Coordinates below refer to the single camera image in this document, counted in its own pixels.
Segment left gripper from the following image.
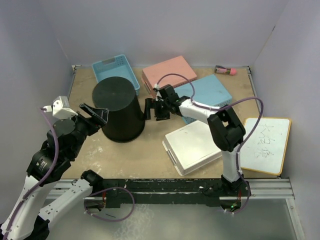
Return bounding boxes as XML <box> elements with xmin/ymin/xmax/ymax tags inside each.
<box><xmin>67</xmin><ymin>102</ymin><xmax>109</xmax><ymax>158</ymax></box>

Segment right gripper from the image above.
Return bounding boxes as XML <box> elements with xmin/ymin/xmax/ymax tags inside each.
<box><xmin>142</xmin><ymin>98</ymin><xmax>170</xmax><ymax>122</ymax></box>

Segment large black bucket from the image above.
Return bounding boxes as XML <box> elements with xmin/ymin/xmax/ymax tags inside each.
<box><xmin>92</xmin><ymin>76</ymin><xmax>145</xmax><ymax>143</ymax></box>

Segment pink plastic basket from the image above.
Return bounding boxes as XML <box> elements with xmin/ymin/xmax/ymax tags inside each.
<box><xmin>141</xmin><ymin>55</ymin><xmax>197</xmax><ymax>98</ymax></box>

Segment small blue plastic basket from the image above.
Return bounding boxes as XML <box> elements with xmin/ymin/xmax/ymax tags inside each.
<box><xmin>91</xmin><ymin>54</ymin><xmax>140</xmax><ymax>96</ymax></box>

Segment white plastic basket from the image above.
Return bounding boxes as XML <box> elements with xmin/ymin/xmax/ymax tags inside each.
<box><xmin>162</xmin><ymin>120</ymin><xmax>222</xmax><ymax>176</ymax></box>

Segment light blue plastic basket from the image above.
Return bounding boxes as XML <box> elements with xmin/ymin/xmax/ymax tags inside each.
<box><xmin>175</xmin><ymin>74</ymin><xmax>233</xmax><ymax>125</ymax></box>

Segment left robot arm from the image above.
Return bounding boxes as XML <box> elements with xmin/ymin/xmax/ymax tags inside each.
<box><xmin>0</xmin><ymin>100</ymin><xmax>109</xmax><ymax>240</ymax></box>

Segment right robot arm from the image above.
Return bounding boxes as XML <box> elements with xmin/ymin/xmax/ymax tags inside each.
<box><xmin>144</xmin><ymin>84</ymin><xmax>246</xmax><ymax>196</ymax></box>

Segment pink capped small bottle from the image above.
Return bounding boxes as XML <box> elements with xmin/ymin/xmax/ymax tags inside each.
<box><xmin>214</xmin><ymin>65</ymin><xmax>237</xmax><ymax>76</ymax></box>

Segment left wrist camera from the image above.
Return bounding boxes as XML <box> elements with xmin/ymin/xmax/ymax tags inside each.
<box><xmin>41</xmin><ymin>96</ymin><xmax>78</xmax><ymax>120</ymax></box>

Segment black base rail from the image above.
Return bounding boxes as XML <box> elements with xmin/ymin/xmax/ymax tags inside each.
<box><xmin>73</xmin><ymin>177</ymin><xmax>252</xmax><ymax>209</ymax></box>

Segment whiteboard with yellow frame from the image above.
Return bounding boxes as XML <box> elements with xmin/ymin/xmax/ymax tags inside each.
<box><xmin>240</xmin><ymin>117</ymin><xmax>292</xmax><ymax>176</ymax></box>

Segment aluminium frame rail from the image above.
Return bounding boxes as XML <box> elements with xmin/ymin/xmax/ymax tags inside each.
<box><xmin>48</xmin><ymin>178</ymin><xmax>305</xmax><ymax>240</ymax></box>

